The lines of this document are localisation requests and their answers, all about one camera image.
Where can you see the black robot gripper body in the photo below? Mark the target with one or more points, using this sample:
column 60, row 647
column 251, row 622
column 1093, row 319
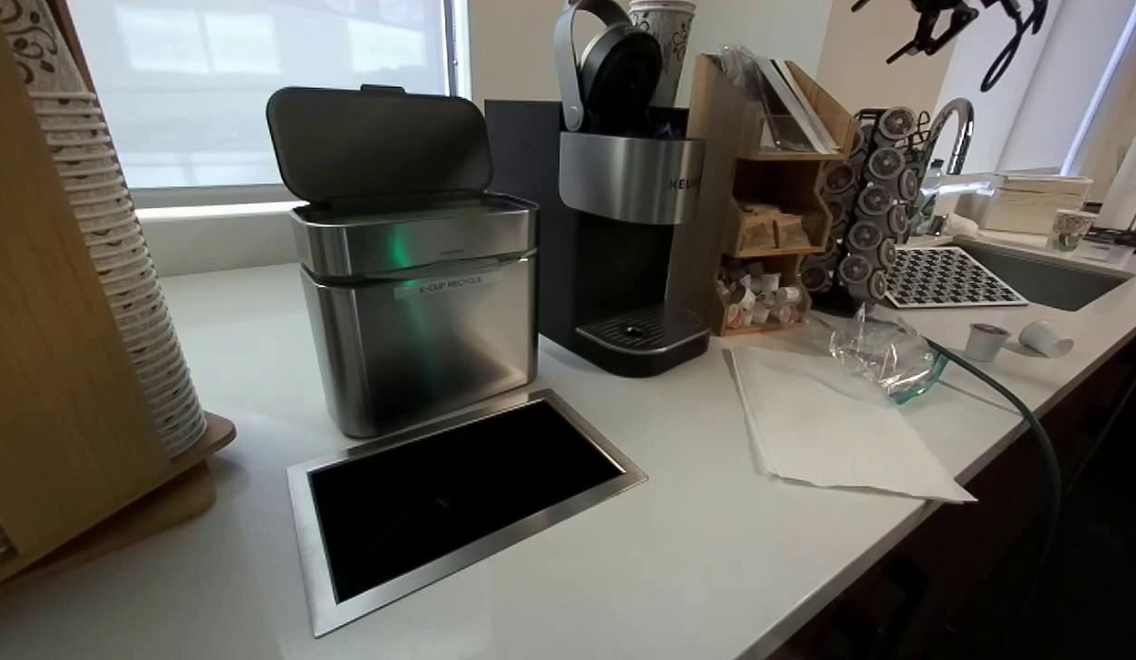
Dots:
column 1013, row 7

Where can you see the black rotating pod rack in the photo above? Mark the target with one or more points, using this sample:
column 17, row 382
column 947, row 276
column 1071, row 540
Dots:
column 871, row 204

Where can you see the white coffee pod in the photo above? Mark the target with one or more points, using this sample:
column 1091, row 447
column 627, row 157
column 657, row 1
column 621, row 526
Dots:
column 1043, row 337
column 982, row 341

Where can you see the black silver coffee machine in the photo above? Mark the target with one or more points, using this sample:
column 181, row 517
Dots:
column 610, row 176

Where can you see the white coffee pod lying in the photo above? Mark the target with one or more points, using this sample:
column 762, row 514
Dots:
column 1043, row 337

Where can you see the chrome sink faucet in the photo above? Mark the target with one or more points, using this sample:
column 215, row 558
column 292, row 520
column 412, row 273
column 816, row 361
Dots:
column 947, row 151

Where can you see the wooden condiment organizer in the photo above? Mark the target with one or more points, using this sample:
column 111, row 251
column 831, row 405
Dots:
column 760, row 215

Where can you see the patterned paper cup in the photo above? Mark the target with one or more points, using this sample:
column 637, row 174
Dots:
column 670, row 24

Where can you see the white box by sink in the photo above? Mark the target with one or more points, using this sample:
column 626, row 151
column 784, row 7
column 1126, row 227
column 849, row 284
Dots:
column 1031, row 204

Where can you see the checkerboard calibration board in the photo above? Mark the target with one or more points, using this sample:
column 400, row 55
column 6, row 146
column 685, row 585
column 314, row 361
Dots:
column 947, row 276

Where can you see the clear glass bowl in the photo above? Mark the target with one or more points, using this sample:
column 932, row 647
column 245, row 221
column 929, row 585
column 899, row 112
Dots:
column 888, row 354

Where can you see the white paper sheet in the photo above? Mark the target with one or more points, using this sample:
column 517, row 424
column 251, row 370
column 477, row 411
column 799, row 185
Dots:
column 820, row 426

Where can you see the stainless steel trash bin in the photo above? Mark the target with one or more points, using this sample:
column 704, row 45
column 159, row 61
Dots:
column 418, row 276

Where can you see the steel framed counter opening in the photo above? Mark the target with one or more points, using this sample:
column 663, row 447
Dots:
column 387, row 520

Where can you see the stack of paper cups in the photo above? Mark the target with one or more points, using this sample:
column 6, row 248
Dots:
column 87, row 157

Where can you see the wooden cup dispenser stand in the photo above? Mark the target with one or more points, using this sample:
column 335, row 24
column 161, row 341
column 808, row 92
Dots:
column 77, row 452

